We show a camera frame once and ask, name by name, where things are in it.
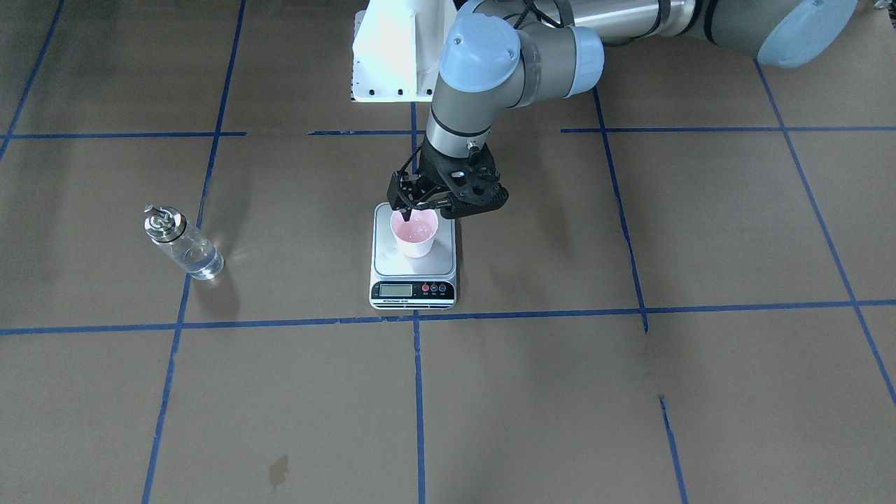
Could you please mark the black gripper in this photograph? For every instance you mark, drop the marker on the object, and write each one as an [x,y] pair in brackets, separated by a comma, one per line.
[407,189]

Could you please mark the pink paper cup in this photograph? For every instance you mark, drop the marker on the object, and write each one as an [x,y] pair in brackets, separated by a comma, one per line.
[416,235]

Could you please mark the glass sauce bottle metal spout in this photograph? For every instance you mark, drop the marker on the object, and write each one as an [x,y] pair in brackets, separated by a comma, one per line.
[173,233]

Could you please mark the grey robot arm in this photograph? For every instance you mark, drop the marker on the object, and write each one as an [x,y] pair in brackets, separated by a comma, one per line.
[506,54]

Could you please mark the digital kitchen scale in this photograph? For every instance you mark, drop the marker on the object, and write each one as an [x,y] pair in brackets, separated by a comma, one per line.
[398,282]

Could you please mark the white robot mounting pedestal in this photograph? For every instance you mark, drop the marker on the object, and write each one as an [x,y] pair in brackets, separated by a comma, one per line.
[396,50]

